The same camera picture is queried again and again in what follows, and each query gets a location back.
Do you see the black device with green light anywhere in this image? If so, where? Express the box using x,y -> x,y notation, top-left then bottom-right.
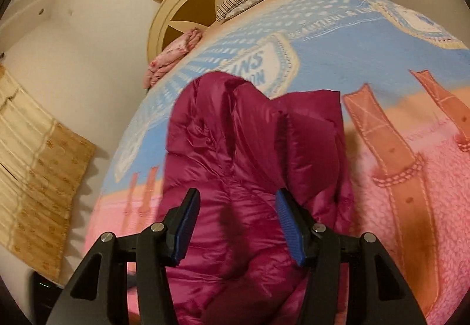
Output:
32,271 -> 72,316

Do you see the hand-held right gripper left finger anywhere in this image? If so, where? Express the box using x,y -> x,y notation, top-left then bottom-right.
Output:
46,188 -> 202,325

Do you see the pink floral quilt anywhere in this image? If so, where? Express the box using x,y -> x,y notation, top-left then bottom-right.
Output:
143,28 -> 204,89

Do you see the magenta puffer jacket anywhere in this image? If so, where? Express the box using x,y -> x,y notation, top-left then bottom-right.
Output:
162,72 -> 356,325

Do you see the cream round bed headboard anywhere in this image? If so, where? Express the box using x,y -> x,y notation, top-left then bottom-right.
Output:
147,0 -> 316,65

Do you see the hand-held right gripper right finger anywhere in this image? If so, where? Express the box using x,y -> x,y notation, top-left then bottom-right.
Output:
275,188 -> 428,325

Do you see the blue and pink printed blanket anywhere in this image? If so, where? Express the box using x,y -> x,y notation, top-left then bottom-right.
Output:
84,0 -> 470,325

